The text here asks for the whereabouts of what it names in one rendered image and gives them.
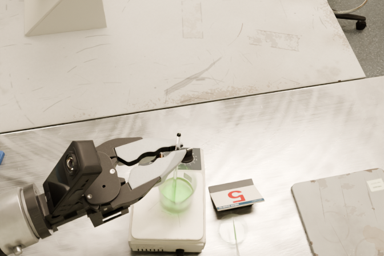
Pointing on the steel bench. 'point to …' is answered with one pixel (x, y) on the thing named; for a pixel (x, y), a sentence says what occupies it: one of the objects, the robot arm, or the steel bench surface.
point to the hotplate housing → (180, 247)
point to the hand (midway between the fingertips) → (176, 148)
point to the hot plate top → (158, 223)
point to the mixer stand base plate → (343, 213)
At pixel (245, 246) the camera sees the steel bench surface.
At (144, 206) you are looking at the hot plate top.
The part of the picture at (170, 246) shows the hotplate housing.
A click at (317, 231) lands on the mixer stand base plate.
